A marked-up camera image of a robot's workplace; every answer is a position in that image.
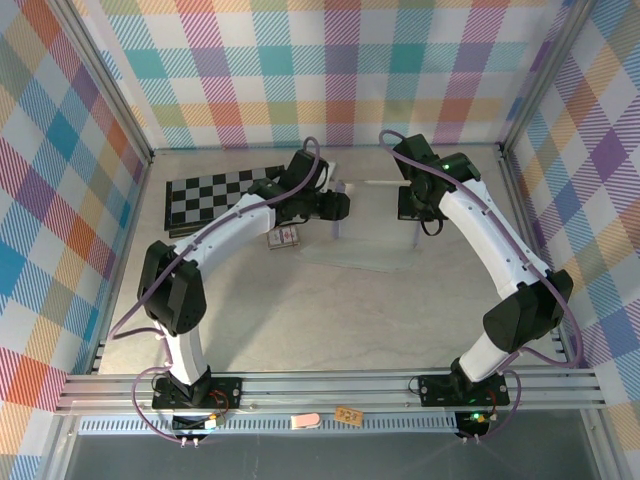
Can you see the playing card box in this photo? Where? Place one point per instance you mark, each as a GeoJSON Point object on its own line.
{"type": "Point", "coordinates": [284, 239]}

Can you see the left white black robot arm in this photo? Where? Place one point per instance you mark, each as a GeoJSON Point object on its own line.
{"type": "Point", "coordinates": [225, 235]}

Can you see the left black connector board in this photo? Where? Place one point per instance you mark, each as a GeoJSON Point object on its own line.
{"type": "Point", "coordinates": [192, 424]}

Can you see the black connector board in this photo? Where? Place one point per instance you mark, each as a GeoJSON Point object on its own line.
{"type": "Point", "coordinates": [467, 424]}
{"type": "Point", "coordinates": [192, 424]}

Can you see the black grey chessboard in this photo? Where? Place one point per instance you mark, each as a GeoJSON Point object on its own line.
{"type": "Point", "coordinates": [200, 200]}

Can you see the small wooden tag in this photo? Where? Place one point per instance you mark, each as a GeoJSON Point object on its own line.
{"type": "Point", "coordinates": [347, 415]}

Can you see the aluminium frame rail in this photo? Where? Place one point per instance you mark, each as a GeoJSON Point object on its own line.
{"type": "Point", "coordinates": [325, 390]}

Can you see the aluminium corner post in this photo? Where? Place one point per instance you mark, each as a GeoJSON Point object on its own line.
{"type": "Point", "coordinates": [545, 75]}
{"type": "Point", "coordinates": [106, 80]}

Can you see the right black connector board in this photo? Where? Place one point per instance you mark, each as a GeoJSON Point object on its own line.
{"type": "Point", "coordinates": [467, 424]}

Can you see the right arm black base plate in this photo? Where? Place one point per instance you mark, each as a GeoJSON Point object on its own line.
{"type": "Point", "coordinates": [435, 390]}

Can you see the pink white eraser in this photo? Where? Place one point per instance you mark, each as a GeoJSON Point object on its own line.
{"type": "Point", "coordinates": [305, 421]}

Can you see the white paper box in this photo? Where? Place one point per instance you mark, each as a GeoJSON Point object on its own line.
{"type": "Point", "coordinates": [360, 260]}

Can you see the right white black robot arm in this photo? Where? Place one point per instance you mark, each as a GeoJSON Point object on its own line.
{"type": "Point", "coordinates": [480, 225]}

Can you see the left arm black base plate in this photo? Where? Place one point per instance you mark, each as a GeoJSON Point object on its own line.
{"type": "Point", "coordinates": [230, 385]}

